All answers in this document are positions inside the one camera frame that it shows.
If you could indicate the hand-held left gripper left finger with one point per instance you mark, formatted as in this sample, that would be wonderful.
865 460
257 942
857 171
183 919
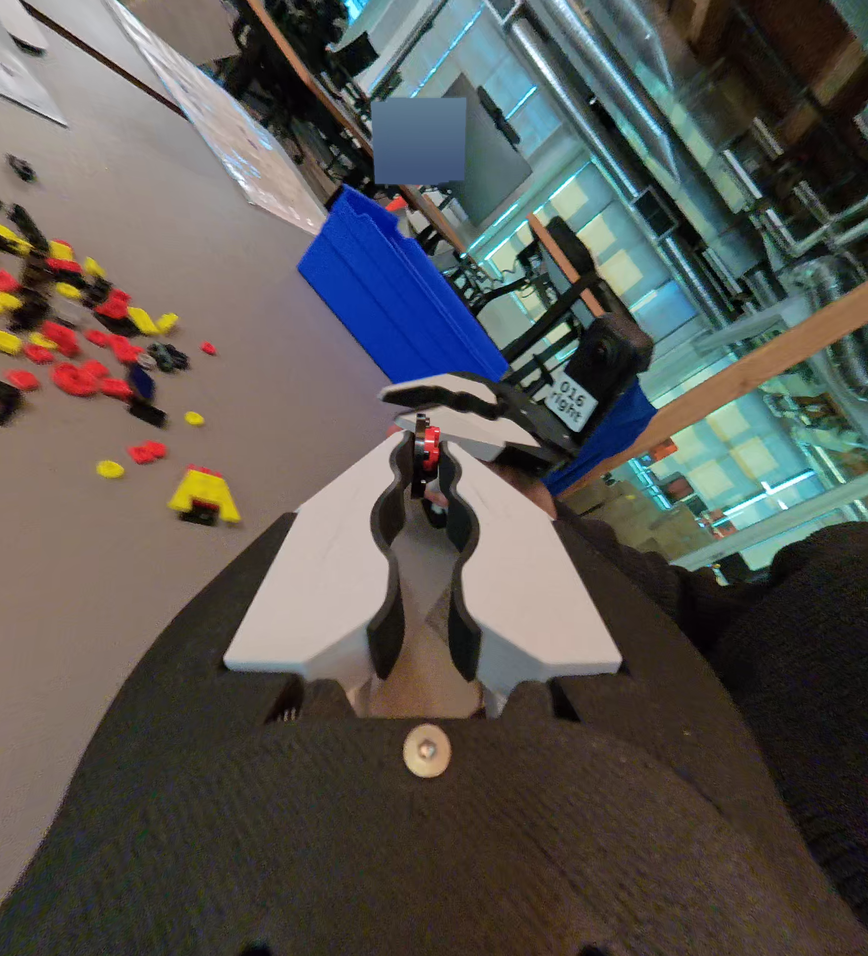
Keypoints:
307 597

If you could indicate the wooden desk with black legs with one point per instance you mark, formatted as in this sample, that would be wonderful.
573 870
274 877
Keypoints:
576 276

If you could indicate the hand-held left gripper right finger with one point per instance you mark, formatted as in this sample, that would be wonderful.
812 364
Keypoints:
538 597

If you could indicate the pile of loose lego pieces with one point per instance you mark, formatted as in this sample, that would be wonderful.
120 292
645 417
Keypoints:
45 299

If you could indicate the red round lego plate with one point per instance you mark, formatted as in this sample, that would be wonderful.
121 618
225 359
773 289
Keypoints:
75 379

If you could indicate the glossy printed sheet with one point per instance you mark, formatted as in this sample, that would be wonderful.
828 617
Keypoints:
239 142

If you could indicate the yellow black lego wedge part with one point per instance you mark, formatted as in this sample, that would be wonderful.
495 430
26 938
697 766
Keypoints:
206 489

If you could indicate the person's right hand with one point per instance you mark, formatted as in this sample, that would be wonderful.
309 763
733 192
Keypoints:
527 485

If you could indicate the blue plastic bin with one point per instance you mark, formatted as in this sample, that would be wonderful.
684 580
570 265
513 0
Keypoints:
396 299

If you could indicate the yellow black lego assembly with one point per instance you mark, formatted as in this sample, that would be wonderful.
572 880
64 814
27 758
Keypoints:
426 448

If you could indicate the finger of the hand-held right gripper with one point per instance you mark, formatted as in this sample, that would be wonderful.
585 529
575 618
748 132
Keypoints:
478 437
434 388

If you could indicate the dark monitor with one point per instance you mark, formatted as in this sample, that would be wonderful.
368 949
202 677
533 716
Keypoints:
493 172

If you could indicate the wooden desk edge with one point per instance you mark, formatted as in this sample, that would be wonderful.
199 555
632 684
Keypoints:
762 351

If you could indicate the person's right forearm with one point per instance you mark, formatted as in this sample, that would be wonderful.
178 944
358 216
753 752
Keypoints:
628 567

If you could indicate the red square lego plate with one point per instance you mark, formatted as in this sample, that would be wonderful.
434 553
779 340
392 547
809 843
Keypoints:
137 454

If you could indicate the small black lego clip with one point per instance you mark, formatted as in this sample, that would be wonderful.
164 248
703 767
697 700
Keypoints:
21 168

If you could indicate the black knit sweater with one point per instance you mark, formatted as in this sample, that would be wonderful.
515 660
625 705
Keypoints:
792 709

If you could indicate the blue object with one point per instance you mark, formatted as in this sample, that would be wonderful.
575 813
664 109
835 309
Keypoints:
613 433

